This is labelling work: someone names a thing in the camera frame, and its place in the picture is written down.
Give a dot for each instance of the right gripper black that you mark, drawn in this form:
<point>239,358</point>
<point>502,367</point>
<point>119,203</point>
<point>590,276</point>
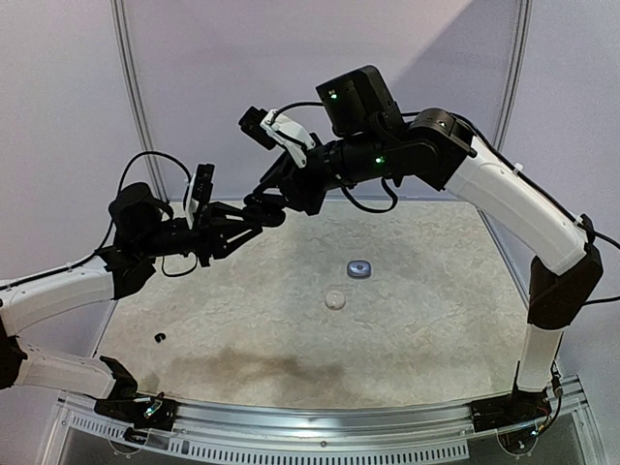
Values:
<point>294,181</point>

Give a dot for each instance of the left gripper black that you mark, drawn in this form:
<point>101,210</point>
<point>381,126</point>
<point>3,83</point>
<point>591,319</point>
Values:
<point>208,232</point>

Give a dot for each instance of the black earbud case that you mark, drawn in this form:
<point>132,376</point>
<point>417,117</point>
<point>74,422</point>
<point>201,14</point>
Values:
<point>269,220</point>

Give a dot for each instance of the purple earbud charging case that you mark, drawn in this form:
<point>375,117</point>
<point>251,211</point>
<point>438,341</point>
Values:
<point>359,269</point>

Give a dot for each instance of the pink earbud charging case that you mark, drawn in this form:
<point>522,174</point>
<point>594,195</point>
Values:
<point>335,300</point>

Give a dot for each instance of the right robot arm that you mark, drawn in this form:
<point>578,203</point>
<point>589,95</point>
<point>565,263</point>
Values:
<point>372,140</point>

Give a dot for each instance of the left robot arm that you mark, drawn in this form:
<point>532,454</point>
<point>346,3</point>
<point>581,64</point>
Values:
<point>145,229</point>

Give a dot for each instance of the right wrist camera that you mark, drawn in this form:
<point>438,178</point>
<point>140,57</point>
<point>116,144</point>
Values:
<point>269,129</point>

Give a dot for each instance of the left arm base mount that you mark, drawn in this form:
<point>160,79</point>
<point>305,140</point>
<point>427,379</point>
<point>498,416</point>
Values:
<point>125,403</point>

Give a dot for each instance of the aluminium front rail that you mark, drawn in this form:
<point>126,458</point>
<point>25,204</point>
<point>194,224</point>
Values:
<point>207,433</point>

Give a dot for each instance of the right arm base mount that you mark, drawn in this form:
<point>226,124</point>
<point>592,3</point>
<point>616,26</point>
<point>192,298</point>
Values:
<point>515,408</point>

